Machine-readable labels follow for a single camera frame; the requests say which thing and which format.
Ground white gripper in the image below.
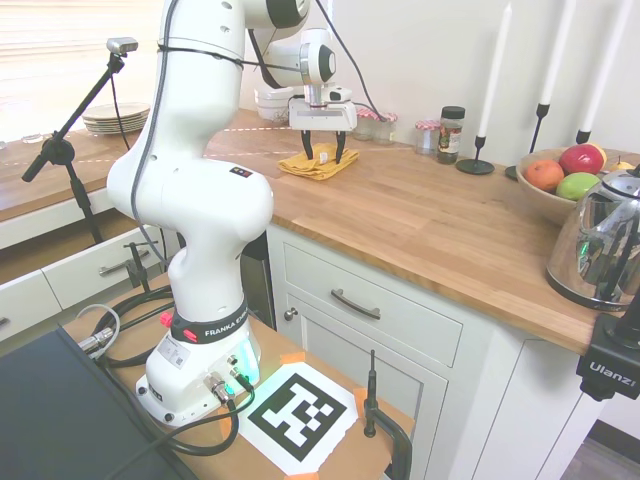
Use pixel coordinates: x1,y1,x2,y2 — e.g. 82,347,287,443
287,96,359,164

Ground yellow cloth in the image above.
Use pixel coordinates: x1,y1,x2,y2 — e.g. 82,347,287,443
277,142,361,182

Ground glass jar red gingham lid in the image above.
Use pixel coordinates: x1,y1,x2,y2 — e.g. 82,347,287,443
413,119,442,157
354,107,380,142
374,111,399,147

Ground stacked white ceramic bowls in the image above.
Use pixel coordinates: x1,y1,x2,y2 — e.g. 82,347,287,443
253,86,297,123

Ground spice jar black lid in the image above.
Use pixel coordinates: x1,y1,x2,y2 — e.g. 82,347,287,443
436,105,467,166

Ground stainless steel appliance front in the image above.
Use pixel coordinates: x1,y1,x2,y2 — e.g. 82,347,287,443
240,231,278,332

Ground stack of beige plates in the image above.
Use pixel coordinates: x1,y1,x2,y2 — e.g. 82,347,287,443
81,101,152,136

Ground orange fruit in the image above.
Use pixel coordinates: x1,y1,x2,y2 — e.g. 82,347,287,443
524,158,567,194

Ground black screw clamp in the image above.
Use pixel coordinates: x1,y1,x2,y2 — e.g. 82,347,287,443
361,348,414,480
123,240,153,297

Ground wooden fruit bowl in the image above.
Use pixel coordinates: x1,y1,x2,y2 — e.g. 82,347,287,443
515,148,640,227

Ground green apple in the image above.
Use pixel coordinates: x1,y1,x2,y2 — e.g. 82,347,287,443
555,171,602,202

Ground red apple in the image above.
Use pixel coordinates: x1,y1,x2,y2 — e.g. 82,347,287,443
558,143,606,177

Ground black white fiducial tag sheet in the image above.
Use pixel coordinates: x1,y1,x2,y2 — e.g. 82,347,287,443
238,361,363,477

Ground white cabinet drawer unit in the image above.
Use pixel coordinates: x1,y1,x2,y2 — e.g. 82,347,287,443
0,189,174,347

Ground white kitchen base cabinet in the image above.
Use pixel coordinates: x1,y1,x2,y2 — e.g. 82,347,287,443
264,222,626,480

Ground white window blinds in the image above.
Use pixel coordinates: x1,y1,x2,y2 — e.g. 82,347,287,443
0,0,167,139

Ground stainless steel kettle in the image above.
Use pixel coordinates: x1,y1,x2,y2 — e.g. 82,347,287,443
544,164,640,313

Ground brown mounting board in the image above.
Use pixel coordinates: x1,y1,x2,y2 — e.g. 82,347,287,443
58,272,417,480

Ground black Ulanzi clamp stand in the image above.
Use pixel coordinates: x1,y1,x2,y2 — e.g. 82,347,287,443
574,299,640,402

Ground black flat box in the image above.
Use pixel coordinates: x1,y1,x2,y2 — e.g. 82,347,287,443
0,326,202,480

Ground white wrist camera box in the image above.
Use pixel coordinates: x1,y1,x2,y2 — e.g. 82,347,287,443
324,86,357,105

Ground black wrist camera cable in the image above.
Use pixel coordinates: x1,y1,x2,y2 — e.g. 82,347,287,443
311,0,390,124

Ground metal drawer handle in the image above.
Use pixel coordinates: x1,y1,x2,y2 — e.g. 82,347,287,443
330,287,383,322
97,248,152,278

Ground grey cable along arm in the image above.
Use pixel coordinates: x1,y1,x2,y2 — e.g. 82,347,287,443
129,0,177,275

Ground grey exterior camera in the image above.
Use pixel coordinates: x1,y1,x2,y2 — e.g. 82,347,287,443
105,36,140,56

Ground thick black looped cable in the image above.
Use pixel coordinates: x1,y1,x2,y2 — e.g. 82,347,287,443
93,288,177,372

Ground black boom camera stand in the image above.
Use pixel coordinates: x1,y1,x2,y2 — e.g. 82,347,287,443
20,49,127,247

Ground black base cable metal plug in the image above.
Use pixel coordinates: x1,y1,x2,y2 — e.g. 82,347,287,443
97,371,259,480

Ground grey cable metal connector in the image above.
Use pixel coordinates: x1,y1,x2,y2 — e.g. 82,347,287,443
74,303,123,358

